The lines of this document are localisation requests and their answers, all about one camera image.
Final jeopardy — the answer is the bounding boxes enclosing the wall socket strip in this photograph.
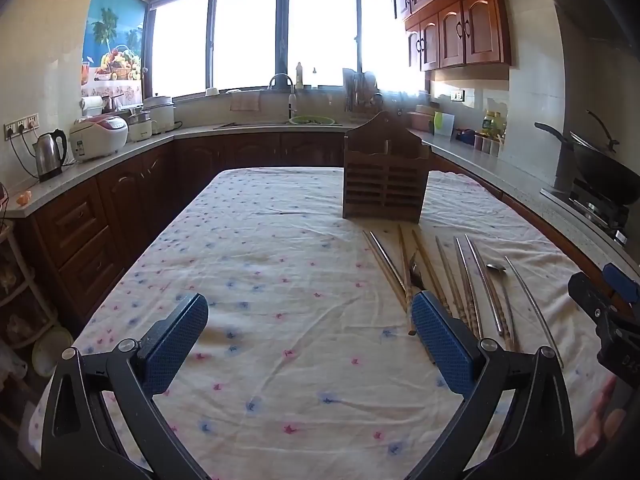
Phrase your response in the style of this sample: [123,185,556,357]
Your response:
[4,114,40,141]

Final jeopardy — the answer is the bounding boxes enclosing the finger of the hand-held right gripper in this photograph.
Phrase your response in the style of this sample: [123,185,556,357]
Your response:
[602,262,640,306]
[568,271,616,321]

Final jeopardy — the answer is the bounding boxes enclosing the cooking oil bottle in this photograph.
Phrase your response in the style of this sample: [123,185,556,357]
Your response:
[482,111,507,137]

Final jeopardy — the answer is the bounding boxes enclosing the hanging towel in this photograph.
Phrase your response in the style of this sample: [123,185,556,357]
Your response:
[229,91,261,112]

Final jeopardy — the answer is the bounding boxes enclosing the gas stove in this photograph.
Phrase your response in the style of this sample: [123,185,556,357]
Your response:
[540,180,632,247]

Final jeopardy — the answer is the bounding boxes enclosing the speckled kitchen countertop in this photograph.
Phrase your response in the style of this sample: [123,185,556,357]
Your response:
[0,120,640,281]

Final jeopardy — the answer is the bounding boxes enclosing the metal spoon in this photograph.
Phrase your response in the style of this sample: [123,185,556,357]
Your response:
[486,262,516,343]

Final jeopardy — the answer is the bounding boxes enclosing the wooden utensil holder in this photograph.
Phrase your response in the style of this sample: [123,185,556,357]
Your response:
[342,111,432,224]

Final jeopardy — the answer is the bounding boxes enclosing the floral tablecloth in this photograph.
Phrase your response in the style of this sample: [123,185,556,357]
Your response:
[27,166,618,480]

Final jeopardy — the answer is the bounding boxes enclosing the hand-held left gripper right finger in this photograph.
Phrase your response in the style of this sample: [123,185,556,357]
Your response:
[407,291,576,480]

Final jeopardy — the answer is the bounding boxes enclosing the kitchen window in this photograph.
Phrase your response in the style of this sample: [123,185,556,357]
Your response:
[147,0,431,103]

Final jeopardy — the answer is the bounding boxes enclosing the white storage rack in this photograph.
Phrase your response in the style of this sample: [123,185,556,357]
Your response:
[0,220,57,361]

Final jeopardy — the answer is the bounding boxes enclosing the white pink rice cooker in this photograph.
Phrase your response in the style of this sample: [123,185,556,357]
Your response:
[69,115,129,162]

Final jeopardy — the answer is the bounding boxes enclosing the steel electric kettle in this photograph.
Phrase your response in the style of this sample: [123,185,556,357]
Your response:
[32,129,68,183]

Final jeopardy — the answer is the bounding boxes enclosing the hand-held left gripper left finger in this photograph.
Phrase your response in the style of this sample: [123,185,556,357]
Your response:
[40,293,211,480]

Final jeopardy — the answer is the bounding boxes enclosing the pink container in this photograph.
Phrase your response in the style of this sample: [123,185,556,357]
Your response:
[407,109,436,134]

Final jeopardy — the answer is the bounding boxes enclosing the white cooking pots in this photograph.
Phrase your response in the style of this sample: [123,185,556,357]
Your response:
[127,95,177,143]

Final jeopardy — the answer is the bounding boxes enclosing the dish rack with utensils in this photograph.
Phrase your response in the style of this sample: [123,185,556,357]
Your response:
[342,67,387,114]

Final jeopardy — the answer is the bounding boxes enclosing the kitchen faucet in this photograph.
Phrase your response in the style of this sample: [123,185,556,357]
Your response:
[268,73,300,124]

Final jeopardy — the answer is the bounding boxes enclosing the white bowl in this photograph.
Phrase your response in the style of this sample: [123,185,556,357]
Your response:
[31,326,74,379]

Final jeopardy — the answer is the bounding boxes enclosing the fruit and palm wall poster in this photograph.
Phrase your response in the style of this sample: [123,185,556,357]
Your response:
[81,0,149,99]

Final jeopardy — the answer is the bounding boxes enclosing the wooden base cabinets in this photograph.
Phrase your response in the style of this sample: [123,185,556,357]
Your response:
[20,130,601,341]

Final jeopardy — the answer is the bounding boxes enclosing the row of spice jars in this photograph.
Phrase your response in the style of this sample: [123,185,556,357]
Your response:
[473,132,502,157]

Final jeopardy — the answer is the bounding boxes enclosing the person's right hand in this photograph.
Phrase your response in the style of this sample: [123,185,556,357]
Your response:
[575,377,631,456]

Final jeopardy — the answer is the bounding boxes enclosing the wooden wall cabinets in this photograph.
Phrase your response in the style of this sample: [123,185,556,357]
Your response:
[385,0,531,73]

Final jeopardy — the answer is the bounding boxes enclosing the wooden chopstick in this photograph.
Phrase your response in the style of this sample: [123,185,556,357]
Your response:
[369,230,410,297]
[435,236,477,333]
[362,231,408,312]
[411,229,453,317]

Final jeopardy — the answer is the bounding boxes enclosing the metal chopstick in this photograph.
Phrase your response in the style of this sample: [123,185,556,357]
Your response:
[465,233,515,351]
[454,236,485,340]
[505,256,565,370]

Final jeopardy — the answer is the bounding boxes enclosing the black wok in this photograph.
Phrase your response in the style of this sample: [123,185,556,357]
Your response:
[534,110,640,206]

